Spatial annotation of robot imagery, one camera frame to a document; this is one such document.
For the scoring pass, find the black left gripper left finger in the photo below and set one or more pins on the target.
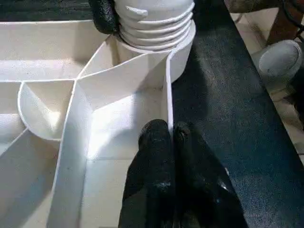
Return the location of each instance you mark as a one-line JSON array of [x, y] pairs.
[[149, 190]]

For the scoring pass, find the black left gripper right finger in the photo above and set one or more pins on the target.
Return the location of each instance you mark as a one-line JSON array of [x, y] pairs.
[[204, 199]]

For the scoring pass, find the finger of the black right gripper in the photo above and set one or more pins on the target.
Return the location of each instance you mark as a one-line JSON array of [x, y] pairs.
[[104, 14]]

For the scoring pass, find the white plastic table leg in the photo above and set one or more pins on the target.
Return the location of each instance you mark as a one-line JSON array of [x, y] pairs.
[[152, 23]]

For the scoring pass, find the white plastic table top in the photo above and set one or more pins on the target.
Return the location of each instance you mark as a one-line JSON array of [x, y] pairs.
[[47, 47]]

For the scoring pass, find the black work mat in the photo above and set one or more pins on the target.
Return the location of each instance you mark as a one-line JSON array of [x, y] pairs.
[[223, 118]]

